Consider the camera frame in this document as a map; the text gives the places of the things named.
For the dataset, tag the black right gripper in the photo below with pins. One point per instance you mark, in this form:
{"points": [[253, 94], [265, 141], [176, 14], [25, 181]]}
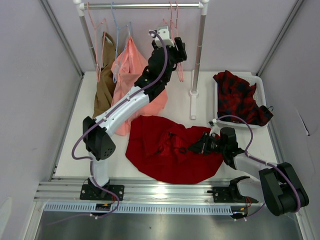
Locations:
{"points": [[198, 147]]}

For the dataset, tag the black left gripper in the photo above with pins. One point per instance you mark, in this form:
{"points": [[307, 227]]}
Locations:
{"points": [[181, 55]]}

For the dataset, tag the red skirt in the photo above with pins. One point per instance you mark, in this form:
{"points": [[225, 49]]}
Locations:
{"points": [[158, 147]]}

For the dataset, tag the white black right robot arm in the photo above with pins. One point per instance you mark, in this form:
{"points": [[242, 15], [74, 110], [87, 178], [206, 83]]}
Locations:
{"points": [[276, 185]]}

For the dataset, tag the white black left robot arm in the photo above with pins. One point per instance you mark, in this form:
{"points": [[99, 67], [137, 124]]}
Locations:
{"points": [[98, 132]]}

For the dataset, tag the silver clothes rack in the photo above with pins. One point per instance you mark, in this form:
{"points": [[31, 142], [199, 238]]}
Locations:
{"points": [[202, 5]]}

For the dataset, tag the red black plaid garment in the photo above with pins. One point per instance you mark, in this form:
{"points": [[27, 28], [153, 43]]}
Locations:
{"points": [[235, 99]]}

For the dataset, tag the white plastic basket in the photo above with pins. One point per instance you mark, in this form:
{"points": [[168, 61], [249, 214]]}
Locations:
{"points": [[259, 97]]}

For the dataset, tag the brown garment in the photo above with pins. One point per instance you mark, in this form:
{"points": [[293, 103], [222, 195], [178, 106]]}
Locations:
{"points": [[105, 87]]}

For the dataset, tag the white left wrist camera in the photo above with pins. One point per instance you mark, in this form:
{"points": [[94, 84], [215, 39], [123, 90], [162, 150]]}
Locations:
{"points": [[165, 34]]}

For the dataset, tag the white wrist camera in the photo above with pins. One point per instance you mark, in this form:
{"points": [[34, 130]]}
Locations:
{"points": [[165, 34], [214, 128]]}

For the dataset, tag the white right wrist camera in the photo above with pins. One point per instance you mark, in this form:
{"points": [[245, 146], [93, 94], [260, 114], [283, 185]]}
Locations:
{"points": [[214, 128]]}

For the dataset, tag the blue wire hanger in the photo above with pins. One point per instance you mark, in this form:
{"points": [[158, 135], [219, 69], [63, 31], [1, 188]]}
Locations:
{"points": [[128, 28], [116, 41]]}

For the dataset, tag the white slotted cable duct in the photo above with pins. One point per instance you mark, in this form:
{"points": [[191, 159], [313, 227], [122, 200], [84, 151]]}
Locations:
{"points": [[126, 208]]}

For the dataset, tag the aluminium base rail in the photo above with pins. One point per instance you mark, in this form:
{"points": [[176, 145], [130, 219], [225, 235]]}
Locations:
{"points": [[136, 191]]}

